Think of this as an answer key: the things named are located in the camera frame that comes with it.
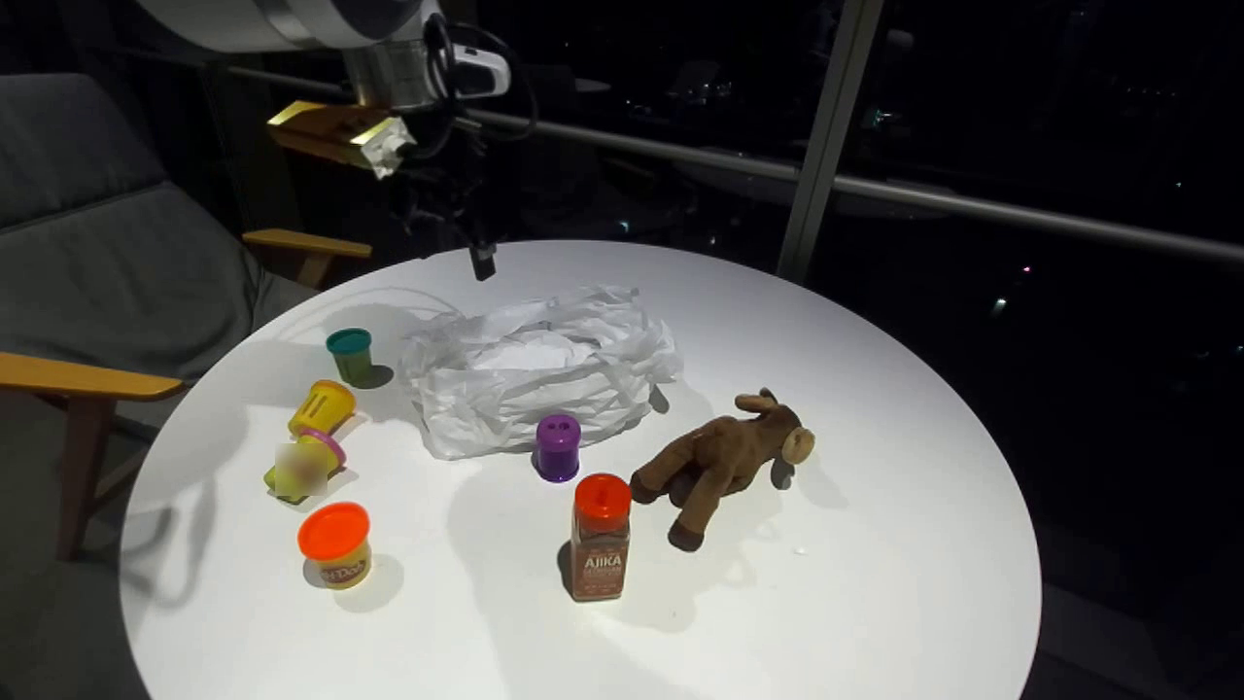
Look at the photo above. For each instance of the orange lid play-doh tub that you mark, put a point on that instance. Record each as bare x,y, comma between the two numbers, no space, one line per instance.
334,546

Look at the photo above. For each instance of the white plastic bag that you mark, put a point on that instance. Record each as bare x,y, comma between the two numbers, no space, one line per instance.
479,384

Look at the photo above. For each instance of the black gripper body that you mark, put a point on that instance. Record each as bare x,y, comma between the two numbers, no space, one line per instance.
443,189

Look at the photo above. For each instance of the metal window railing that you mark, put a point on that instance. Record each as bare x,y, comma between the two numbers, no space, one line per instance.
819,176

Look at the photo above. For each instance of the magenta lid play-doh tub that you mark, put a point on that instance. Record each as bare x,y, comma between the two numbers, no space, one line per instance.
303,467

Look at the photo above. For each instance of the yellow lid play-doh tub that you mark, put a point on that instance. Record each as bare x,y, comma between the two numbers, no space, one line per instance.
324,408

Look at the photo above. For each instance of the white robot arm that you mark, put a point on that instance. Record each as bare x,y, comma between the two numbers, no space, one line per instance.
411,70

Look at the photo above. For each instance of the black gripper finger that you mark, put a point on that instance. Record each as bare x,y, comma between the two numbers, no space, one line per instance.
482,263

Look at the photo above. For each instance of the teal lid play-doh tub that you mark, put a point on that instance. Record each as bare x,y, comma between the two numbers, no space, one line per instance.
350,355

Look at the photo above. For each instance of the brown plush moose toy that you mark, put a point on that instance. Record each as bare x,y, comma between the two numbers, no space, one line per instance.
702,467

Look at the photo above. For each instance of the purple lid play-doh tub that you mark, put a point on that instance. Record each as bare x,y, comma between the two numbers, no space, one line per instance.
557,450

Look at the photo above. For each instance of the grey wooden armchair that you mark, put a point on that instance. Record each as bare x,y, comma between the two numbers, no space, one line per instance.
115,280

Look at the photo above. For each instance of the spice jar red lid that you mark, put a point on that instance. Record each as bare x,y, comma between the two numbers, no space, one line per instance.
599,539

